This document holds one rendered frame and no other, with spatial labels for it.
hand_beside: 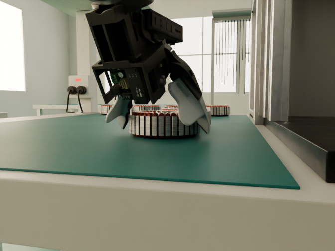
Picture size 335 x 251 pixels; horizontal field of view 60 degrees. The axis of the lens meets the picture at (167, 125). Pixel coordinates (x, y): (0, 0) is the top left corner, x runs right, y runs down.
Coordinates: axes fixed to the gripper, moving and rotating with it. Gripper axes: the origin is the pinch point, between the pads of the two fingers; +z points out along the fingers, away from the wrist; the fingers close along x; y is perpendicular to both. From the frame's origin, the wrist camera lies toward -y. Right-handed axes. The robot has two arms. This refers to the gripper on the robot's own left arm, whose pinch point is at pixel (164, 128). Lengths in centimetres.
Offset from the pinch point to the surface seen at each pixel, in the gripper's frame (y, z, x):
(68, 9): -66, -9, -68
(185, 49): -586, 196, -229
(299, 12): -36.2, -5.7, 18.3
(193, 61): -575, 224, -212
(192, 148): 9.5, -4.3, 8.3
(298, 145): 8.7, -4.9, 19.1
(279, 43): -17.3, -6.0, 15.7
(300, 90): -28.1, 8.7, 19.2
